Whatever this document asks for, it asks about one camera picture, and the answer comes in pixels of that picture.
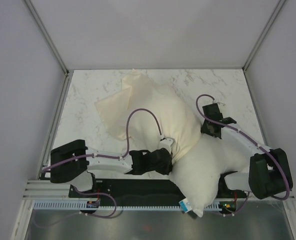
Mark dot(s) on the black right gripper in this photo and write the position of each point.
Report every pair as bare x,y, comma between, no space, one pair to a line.
204,130

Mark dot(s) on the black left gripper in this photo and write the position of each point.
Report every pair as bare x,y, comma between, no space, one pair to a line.
166,170

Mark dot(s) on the cream yellow pillowcase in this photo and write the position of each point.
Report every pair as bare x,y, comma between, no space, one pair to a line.
143,110

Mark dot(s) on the white pillow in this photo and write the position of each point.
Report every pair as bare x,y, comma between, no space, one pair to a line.
197,173

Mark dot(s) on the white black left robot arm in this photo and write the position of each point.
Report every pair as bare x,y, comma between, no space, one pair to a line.
73,162

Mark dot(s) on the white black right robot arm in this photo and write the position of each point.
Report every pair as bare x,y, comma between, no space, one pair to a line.
268,174

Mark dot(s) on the blue white pillow label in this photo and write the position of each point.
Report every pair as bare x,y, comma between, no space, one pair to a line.
185,205

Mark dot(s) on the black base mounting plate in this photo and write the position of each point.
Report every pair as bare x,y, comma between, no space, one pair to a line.
140,192

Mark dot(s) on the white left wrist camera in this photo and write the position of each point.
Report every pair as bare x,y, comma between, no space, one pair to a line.
166,143

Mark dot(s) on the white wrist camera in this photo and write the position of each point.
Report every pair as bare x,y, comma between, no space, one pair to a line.
219,104
166,143

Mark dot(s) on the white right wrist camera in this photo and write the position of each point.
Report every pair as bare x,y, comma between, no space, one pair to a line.
219,104

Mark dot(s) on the right aluminium frame post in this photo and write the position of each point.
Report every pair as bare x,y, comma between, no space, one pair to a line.
265,31

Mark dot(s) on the aluminium frame post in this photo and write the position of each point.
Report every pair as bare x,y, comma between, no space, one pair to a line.
45,35
265,31

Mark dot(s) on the aluminium front rail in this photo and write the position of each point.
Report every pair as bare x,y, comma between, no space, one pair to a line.
44,189

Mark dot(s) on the white slotted cable duct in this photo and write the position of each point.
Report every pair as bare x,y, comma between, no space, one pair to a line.
87,205

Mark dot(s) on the left aluminium frame post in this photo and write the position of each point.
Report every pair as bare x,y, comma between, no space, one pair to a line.
45,35

